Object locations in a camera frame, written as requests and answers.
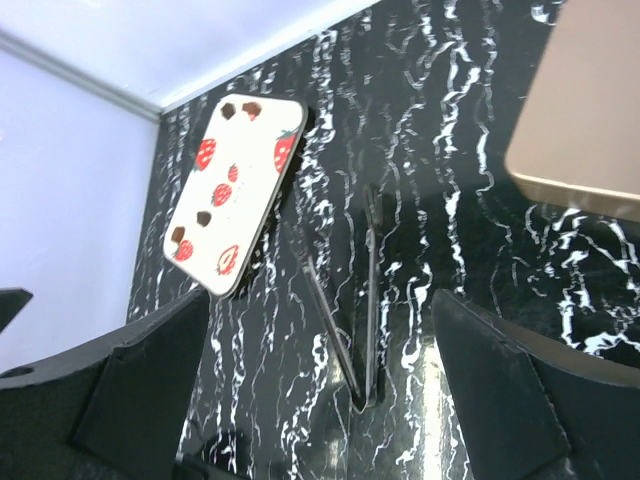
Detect rose gold box lid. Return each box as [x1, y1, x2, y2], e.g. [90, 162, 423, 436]
[505, 1, 639, 221]

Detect brown square chocolate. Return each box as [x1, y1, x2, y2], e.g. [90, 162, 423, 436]
[242, 101, 262, 121]

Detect strawberry print white tray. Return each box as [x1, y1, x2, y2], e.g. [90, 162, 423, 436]
[163, 93, 308, 297]

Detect brown round chocolate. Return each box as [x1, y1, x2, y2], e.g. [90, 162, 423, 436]
[171, 226, 185, 244]

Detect metal tweezers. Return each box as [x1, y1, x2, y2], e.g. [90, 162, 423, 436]
[284, 184, 383, 413]

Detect dark square chocolate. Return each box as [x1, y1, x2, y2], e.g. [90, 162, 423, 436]
[221, 103, 236, 120]

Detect dark heart chocolate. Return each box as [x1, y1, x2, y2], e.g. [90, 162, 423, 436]
[196, 211, 211, 227]

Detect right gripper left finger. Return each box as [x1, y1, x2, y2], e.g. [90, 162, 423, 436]
[1, 289, 208, 479]

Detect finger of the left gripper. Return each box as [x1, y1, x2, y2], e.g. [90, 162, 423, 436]
[0, 288, 33, 332]

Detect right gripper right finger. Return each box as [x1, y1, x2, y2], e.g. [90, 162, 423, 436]
[431, 290, 639, 479]

